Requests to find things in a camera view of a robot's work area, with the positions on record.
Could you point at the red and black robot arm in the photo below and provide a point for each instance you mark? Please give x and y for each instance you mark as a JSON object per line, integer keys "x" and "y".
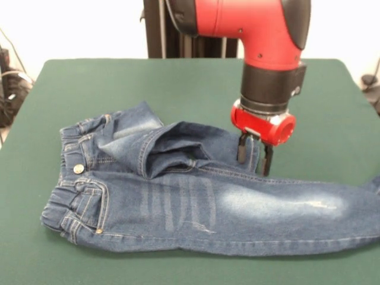
{"x": 267, "y": 44}

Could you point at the dark green table cloth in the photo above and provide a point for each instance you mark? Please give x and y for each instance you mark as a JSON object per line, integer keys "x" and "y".
{"x": 148, "y": 267}

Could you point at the black round plug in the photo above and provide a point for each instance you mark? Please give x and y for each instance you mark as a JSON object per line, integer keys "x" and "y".
{"x": 368, "y": 79}

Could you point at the black metal column stand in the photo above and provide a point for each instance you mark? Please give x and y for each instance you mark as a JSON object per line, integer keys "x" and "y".
{"x": 157, "y": 29}

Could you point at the black upright power strip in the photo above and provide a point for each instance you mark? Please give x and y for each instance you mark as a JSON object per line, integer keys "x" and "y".
{"x": 4, "y": 59}

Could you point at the blue denim jeans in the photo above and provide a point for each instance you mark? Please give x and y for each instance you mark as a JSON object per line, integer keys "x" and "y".
{"x": 207, "y": 207}

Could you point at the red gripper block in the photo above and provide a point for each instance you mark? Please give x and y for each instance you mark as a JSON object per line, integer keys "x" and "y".
{"x": 261, "y": 124}

